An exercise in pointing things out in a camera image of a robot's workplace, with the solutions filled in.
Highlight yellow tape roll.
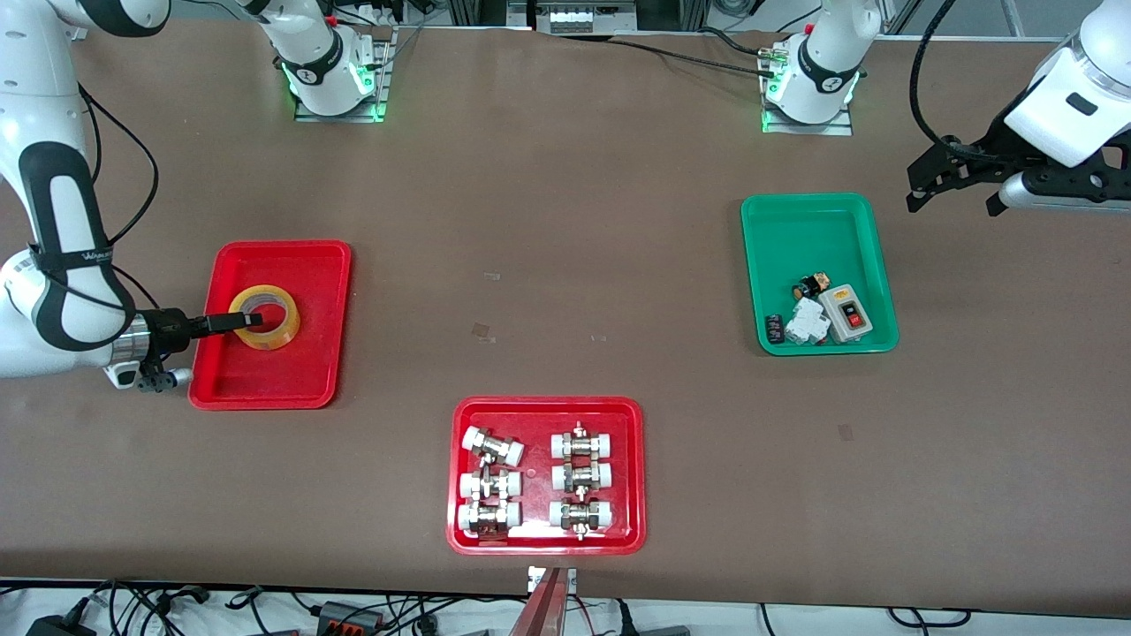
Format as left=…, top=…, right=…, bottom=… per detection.
left=228, top=284, right=301, bottom=351

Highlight empty-looking red plastic tray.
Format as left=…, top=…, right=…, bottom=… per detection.
left=187, top=240, right=353, bottom=412

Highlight green plastic tray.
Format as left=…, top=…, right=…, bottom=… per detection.
left=740, top=193, right=900, bottom=357

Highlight red tray with fittings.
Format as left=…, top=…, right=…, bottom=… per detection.
left=446, top=396, right=647, bottom=557

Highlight white circuit breaker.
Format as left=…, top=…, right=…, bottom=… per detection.
left=785, top=297, right=832, bottom=346

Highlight black plug connector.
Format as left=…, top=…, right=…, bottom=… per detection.
left=155, top=585, right=210, bottom=612

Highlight metal fitting white caps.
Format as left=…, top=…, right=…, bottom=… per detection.
left=457, top=500, right=522, bottom=539
left=550, top=421, right=616, bottom=461
left=549, top=498, right=614, bottom=541
left=459, top=468, right=523, bottom=502
left=461, top=426, right=526, bottom=467
left=551, top=461, right=614, bottom=493

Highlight grey box orange details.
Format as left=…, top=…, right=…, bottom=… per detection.
left=314, top=602, right=387, bottom=633

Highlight black power adapter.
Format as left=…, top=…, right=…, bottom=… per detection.
left=27, top=614, right=98, bottom=636

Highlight white power strip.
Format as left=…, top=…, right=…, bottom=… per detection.
left=548, top=0, right=639, bottom=34

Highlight reddish metal bar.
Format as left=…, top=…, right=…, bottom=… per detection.
left=508, top=568, right=572, bottom=636

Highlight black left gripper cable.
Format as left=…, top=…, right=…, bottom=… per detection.
left=910, top=0, right=960, bottom=155

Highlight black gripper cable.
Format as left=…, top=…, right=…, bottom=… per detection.
left=78, top=84, right=162, bottom=312
left=910, top=0, right=960, bottom=155

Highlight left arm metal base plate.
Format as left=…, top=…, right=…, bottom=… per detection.
left=762, top=40, right=854, bottom=136

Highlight grey switch box red button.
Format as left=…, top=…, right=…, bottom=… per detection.
left=817, top=284, right=875, bottom=344

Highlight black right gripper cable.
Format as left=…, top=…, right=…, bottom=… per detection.
left=78, top=84, right=162, bottom=312

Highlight black cable on table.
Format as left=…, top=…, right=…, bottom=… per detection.
left=608, top=28, right=786, bottom=80

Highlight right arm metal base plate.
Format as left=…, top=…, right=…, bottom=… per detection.
left=294, top=26, right=395, bottom=123

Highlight black floor cable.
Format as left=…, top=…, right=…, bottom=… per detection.
left=888, top=608, right=973, bottom=630

